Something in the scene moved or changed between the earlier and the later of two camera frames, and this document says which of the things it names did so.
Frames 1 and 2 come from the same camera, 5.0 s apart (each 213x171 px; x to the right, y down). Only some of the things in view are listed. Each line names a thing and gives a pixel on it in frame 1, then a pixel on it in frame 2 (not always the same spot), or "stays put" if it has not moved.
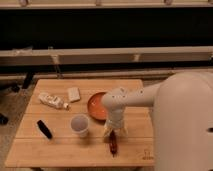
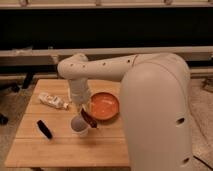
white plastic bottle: x=53 y=101 stays put
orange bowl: x=96 y=108 stays put
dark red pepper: x=112 y=143 → x=89 y=118
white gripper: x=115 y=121 → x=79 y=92
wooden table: x=64 y=122 stays put
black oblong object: x=45 y=129 stays put
